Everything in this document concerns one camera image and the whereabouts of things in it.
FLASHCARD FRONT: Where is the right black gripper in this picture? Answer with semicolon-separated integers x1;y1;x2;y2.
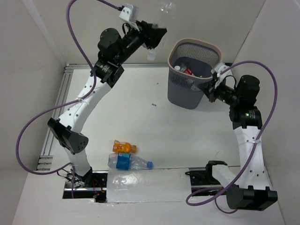
197;78;240;106

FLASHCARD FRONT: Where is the clear bottle green label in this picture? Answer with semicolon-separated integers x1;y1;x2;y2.
185;79;201;91

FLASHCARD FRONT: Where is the clear unlabelled plastic bottle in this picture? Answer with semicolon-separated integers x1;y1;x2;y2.
146;0;178;62

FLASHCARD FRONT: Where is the red label water bottle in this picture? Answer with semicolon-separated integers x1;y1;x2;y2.
180;66;194;76

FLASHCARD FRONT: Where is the small orange juice bottle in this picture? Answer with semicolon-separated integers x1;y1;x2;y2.
112;140;137;153

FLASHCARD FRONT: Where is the crushed bottle blue label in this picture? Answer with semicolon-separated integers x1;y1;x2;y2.
107;153;153;171

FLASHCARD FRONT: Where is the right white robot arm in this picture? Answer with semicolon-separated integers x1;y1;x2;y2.
199;75;278;211

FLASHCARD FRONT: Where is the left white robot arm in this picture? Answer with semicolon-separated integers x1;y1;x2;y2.
47;21;167;187

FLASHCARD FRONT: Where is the grey mesh waste bin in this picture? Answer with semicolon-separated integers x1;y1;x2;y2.
167;38;222;109

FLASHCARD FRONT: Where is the silver tape sheet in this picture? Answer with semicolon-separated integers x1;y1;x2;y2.
106;168;191;203

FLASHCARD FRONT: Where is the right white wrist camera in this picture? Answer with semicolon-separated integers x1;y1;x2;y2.
211;62;231;89

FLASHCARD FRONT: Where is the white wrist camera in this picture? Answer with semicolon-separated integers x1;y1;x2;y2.
119;4;139;30
211;62;231;89

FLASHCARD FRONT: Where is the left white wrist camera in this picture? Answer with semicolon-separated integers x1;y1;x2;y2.
119;4;139;30

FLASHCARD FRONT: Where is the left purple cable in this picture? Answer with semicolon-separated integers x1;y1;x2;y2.
15;0;124;200

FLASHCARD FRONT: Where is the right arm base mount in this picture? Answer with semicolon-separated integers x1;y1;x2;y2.
185;168;223;196

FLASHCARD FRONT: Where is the aluminium frame rail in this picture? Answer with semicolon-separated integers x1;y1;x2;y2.
37;62;233;171

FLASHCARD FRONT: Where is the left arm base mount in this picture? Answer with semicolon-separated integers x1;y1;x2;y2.
59;170;108;203

